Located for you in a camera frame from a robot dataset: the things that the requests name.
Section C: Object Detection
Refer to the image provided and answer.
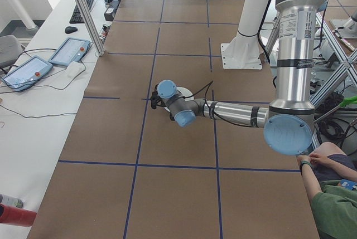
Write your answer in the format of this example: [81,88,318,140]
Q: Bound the white folded cloth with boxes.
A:
[65,61,86,78]

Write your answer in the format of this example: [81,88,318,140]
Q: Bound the thin black table cable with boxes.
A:
[0,101,78,119]
[36,65,87,90]
[0,48,59,76]

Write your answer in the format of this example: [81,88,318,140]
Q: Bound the green plastic handle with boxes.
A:
[336,95,357,109]

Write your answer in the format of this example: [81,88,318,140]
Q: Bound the V-shaped metal bar frame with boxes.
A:
[264,13,357,150]

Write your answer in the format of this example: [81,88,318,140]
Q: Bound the blue lanyard badge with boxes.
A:
[339,179,357,191]

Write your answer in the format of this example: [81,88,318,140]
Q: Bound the white round pillar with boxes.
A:
[0,0,39,31]

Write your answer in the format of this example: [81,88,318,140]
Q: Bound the dark shorts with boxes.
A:
[313,154,357,183]

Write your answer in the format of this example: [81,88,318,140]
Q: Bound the black electronics box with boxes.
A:
[103,0,120,22]

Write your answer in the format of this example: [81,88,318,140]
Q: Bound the grey labelled can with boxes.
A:
[0,193,25,209]

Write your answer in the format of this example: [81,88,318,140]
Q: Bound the grey office chair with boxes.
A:
[0,35,23,69]

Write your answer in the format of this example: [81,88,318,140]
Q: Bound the blue-framed teach pendant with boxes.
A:
[48,37,92,67]
[0,56,54,92]

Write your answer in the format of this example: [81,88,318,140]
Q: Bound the person bare leg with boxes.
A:
[317,141,348,158]

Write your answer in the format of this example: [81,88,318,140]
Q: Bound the white side table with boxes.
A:
[0,0,112,239]

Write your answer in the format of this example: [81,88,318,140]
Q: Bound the red cylinder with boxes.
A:
[0,204,37,227]

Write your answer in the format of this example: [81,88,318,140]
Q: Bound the person hand wearing green watch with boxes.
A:
[296,154,315,165]

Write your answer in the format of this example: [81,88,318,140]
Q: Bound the person forearm wearing watch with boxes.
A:
[301,166,322,195]

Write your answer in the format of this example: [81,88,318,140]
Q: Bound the black cable bundle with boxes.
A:
[313,77,357,142]

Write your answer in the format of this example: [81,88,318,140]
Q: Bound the person bare hand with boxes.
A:
[308,152,326,165]

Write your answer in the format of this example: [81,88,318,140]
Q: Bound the aluminium frame post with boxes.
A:
[62,0,105,57]

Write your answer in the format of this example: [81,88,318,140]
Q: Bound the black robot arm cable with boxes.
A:
[184,80,278,128]

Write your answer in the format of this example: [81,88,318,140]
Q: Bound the black computer keyboard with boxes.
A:
[69,0,95,25]

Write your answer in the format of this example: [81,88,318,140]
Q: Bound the white pole stand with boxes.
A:
[220,0,279,70]

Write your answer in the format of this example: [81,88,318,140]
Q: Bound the white square base plate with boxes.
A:
[330,18,357,40]

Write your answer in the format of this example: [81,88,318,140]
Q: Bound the black pole cable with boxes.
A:
[257,0,279,64]

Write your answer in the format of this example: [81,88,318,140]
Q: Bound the white round plate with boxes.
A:
[176,86,194,101]

